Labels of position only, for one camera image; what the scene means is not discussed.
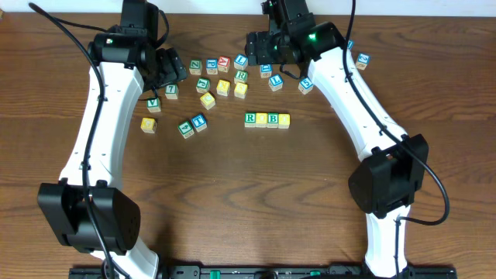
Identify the blue T block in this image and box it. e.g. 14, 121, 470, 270
191, 113, 208, 133

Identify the yellow K block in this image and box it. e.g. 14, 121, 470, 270
216, 79, 230, 97

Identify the yellow S block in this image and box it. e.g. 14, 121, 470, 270
234, 82, 248, 99

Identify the blue L block lower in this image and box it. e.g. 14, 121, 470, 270
268, 74, 284, 91

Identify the blue 2 block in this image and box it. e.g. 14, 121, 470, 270
355, 53, 370, 70

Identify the green B block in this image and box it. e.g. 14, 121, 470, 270
267, 112, 279, 129

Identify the green r block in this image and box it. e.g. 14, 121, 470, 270
234, 70, 248, 84
244, 112, 257, 128

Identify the blue L block upper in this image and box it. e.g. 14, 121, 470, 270
233, 54, 248, 71

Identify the green Z block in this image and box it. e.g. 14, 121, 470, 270
189, 59, 202, 75

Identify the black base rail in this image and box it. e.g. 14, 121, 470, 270
68, 263, 458, 279

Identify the green V block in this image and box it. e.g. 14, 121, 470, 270
146, 98, 161, 113

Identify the blue l block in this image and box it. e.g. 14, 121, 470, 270
268, 74, 284, 91
233, 54, 248, 71

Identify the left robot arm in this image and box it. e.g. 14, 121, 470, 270
37, 0, 187, 278

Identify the red A block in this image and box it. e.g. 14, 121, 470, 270
217, 56, 231, 73

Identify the yellow G block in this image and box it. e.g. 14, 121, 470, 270
140, 118, 157, 133

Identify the green 7 block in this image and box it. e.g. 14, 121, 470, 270
164, 84, 179, 100

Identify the yellow O block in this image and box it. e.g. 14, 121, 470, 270
255, 112, 268, 128
278, 113, 291, 129

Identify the blue 5 block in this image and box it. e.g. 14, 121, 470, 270
298, 77, 314, 95

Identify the blue P block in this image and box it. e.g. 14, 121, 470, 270
205, 59, 219, 75

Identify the blue H block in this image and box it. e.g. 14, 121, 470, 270
347, 40, 354, 50

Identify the green J block left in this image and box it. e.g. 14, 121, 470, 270
196, 77, 210, 94

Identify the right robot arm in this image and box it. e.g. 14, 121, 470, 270
245, 0, 429, 278

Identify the green 4 block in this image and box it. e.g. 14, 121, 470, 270
178, 121, 195, 139

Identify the yellow C block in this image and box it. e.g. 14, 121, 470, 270
200, 92, 215, 110

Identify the blue D block lower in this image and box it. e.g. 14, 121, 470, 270
260, 64, 273, 78

